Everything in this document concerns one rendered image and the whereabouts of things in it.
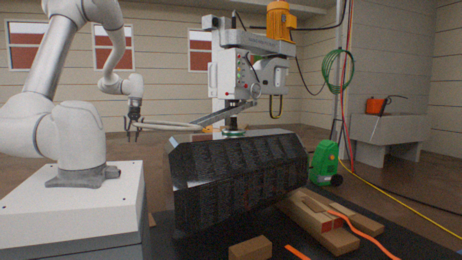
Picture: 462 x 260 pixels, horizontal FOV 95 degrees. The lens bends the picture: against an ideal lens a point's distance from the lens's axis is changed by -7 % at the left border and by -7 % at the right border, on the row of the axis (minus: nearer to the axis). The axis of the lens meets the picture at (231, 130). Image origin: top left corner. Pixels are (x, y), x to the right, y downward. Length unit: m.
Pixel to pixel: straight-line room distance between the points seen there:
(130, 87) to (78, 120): 0.77
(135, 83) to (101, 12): 0.51
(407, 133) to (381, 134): 0.62
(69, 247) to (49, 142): 0.33
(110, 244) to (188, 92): 7.21
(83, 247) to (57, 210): 0.15
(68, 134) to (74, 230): 0.29
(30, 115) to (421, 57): 5.99
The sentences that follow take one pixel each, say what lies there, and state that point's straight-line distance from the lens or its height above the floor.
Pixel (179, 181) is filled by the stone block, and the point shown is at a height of 0.62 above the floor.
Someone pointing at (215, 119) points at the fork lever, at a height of 1.00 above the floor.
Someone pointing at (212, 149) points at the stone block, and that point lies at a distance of 1.71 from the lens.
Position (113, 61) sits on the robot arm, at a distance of 1.45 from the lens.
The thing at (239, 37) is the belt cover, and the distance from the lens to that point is 1.98.
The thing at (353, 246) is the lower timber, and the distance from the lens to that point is 2.12.
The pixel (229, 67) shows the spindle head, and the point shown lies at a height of 1.41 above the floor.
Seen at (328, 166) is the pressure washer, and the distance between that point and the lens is 3.19.
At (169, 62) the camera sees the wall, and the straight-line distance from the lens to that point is 7.86.
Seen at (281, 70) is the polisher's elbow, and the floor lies 1.44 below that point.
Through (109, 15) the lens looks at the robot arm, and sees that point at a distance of 1.22.
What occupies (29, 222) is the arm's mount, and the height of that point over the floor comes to 0.87.
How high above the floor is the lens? 1.21
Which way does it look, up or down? 9 degrees down
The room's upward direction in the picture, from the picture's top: straight up
